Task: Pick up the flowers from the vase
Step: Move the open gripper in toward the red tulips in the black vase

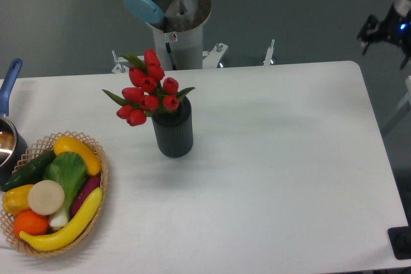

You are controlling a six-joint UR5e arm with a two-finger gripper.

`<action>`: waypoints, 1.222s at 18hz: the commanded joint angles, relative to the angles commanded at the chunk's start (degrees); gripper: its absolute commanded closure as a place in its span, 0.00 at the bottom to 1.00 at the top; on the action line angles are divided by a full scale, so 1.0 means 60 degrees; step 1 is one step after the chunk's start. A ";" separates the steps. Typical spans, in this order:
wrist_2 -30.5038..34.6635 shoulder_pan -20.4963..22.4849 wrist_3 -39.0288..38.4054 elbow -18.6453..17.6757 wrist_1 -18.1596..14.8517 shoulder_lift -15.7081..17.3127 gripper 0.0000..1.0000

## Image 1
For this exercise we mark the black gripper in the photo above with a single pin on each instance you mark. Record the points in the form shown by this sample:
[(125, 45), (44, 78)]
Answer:
[(394, 29)]

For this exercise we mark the red tulip bouquet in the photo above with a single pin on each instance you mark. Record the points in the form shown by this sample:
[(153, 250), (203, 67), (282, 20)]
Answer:
[(151, 93)]

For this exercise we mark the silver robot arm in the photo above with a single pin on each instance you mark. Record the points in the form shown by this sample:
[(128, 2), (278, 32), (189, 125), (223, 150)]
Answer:
[(177, 27)]

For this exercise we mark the dark grey ribbed vase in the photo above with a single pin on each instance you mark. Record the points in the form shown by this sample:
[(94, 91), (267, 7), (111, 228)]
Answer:
[(174, 132)]

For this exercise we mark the black device at table edge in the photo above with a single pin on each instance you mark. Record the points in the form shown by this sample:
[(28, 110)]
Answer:
[(400, 242)]

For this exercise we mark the purple eggplant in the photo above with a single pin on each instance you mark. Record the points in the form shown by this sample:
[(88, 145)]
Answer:
[(89, 185)]

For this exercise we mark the yellow squash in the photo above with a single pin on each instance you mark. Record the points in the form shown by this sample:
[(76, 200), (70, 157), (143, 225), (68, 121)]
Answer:
[(72, 144)]

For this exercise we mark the green leafy bok choy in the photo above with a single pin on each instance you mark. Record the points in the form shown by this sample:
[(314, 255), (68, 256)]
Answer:
[(69, 170)]

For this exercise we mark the woven wicker basket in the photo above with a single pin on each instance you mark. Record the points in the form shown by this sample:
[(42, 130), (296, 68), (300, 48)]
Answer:
[(36, 149)]

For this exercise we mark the yellow banana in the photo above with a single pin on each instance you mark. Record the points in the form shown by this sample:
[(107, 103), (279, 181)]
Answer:
[(69, 233)]

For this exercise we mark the beige round disc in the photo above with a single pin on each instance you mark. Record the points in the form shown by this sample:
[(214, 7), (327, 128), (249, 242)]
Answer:
[(46, 197)]

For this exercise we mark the green cucumber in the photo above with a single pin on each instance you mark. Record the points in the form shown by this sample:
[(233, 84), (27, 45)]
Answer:
[(30, 173)]

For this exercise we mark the orange fruit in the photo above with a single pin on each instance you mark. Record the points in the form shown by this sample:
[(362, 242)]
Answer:
[(31, 223)]

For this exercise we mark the yellow bell pepper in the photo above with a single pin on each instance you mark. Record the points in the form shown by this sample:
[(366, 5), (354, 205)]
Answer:
[(15, 201)]

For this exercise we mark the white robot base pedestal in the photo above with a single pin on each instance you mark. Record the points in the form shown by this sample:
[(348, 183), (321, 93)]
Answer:
[(184, 50)]

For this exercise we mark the blue handled steel saucepan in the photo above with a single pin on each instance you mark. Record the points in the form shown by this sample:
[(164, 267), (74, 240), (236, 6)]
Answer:
[(13, 146)]

